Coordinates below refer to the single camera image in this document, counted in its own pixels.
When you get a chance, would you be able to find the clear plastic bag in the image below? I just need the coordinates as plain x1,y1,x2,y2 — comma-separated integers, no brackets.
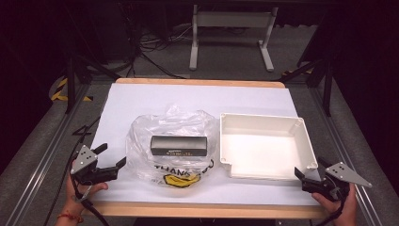
125,105,220,189

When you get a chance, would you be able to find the red bracelet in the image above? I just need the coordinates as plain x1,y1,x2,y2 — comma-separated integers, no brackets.
56,213,85,224

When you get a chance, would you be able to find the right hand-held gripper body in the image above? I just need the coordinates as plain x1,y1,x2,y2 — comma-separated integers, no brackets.
302,161,374,202

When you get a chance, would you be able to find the person's right hand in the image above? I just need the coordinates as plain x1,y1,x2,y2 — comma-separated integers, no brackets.
311,185,359,226

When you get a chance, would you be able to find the white plastic bin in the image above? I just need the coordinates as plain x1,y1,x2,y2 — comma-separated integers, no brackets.
219,112,318,182

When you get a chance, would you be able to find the aluminium rail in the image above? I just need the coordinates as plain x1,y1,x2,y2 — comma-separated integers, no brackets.
309,88,384,226
5,84,92,226

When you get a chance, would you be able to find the white paper sheet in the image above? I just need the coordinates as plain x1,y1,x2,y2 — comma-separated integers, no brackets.
90,83,321,206

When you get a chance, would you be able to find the white metal stand frame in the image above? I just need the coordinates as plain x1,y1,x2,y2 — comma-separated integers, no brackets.
188,4,279,73

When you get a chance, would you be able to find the black metal stand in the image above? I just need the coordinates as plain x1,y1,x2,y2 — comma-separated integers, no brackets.
280,57,334,118
65,55,121,115

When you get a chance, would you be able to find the black rectangular box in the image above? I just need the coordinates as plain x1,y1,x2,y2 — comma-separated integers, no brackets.
150,135,209,157

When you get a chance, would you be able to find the person's left hand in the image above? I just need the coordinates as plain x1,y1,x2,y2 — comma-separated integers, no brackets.
64,173,109,218

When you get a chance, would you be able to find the tangle of floor cables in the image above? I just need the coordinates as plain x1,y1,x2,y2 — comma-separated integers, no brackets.
125,24,196,80

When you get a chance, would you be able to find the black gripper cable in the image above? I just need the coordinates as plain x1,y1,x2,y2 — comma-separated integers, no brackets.
314,194,350,226
70,175,111,226

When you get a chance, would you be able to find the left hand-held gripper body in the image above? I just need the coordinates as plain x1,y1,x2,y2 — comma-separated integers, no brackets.
70,144,120,186

